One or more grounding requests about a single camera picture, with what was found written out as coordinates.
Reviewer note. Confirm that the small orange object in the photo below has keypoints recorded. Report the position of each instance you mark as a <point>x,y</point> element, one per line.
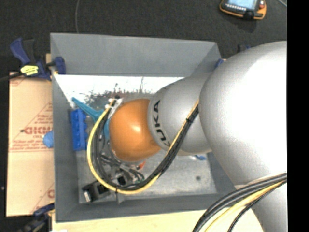
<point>142,165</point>

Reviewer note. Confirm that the black box-shaped object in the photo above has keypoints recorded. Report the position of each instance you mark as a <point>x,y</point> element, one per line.
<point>95,191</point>

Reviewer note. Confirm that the blue studded plastic block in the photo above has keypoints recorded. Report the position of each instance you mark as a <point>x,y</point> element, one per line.
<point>78,129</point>

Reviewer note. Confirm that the turquoise pointed plastic piece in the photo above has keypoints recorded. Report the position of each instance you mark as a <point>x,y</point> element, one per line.
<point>89,110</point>

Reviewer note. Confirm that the small blue object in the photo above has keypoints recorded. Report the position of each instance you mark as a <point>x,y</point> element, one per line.
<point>200,157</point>

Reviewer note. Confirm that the brown cardboard board red print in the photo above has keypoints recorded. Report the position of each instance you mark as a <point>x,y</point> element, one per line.
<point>29,168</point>

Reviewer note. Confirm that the grey metal bin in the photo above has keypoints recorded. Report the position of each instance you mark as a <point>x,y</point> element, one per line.
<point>135,57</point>

